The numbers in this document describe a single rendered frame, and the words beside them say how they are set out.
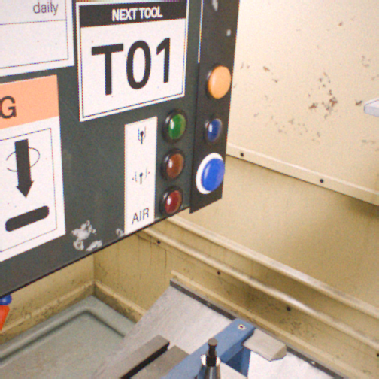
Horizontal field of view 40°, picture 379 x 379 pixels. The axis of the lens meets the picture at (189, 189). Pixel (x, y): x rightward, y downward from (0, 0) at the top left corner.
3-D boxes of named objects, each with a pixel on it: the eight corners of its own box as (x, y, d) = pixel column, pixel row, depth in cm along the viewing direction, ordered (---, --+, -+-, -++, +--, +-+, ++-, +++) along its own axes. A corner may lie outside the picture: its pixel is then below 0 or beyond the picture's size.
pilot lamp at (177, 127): (187, 137, 41) (189, 110, 40) (168, 144, 39) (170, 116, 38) (182, 136, 41) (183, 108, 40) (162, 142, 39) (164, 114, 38)
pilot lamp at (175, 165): (186, 175, 42) (186, 150, 41) (167, 183, 40) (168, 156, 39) (180, 173, 42) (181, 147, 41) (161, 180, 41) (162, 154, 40)
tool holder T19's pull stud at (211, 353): (210, 354, 76) (211, 335, 74) (219, 360, 75) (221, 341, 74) (202, 360, 75) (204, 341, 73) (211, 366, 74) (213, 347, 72)
